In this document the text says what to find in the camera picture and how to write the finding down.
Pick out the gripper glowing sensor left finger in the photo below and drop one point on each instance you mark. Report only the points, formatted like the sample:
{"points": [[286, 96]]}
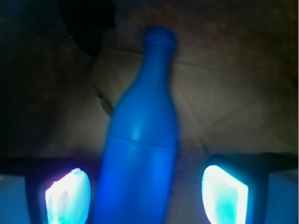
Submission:
{"points": [[43, 191]]}

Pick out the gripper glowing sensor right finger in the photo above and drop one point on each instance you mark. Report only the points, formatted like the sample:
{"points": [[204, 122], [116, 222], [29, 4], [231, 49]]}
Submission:
{"points": [[251, 188]]}

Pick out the blue plastic bottle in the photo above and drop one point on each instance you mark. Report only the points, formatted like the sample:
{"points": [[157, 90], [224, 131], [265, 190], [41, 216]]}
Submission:
{"points": [[138, 160]]}

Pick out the brown paper bag bin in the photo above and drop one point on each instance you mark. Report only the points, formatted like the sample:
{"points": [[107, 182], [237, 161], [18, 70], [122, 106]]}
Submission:
{"points": [[234, 79]]}

